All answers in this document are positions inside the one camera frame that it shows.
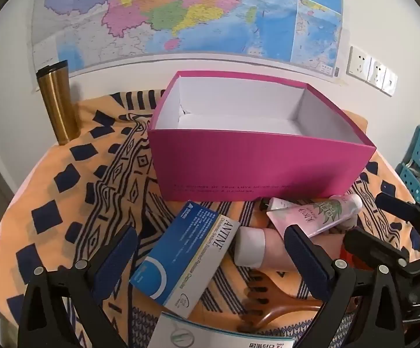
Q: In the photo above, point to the pink tube with aloe print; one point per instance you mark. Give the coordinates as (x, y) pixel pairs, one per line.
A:
(315, 214)

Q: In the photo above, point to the large pink tube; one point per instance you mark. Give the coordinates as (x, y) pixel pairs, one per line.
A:
(268, 248)

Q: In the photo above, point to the small white tube black cap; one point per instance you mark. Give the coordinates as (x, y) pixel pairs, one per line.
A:
(280, 203)

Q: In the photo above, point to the brown wooden comb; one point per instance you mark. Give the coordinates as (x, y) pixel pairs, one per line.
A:
(264, 297)

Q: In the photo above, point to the colourful wall map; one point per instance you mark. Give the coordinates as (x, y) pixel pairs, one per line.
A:
(195, 7)

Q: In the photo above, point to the white wall outlet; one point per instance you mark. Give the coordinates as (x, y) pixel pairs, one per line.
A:
(358, 61)
(376, 72)

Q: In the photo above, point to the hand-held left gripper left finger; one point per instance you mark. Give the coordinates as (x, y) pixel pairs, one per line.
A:
(112, 266)

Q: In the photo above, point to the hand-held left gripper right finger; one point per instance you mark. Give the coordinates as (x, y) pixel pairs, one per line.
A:
(304, 261)

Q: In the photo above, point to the pink cardboard box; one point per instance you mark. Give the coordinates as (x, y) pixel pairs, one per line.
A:
(249, 159)

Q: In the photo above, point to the orange patterned cloth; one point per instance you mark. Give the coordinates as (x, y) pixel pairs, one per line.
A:
(68, 206)

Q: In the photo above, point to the blue medicine box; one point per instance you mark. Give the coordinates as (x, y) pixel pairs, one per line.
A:
(181, 257)

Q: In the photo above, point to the gold metal tumbler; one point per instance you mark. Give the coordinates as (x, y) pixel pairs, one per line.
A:
(57, 108)

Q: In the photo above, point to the clear tape roll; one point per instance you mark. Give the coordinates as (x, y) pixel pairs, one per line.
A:
(347, 223)

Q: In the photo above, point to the white medicine box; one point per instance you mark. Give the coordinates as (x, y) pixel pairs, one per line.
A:
(202, 333)

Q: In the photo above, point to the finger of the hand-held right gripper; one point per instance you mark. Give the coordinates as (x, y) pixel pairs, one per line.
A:
(373, 250)
(398, 205)

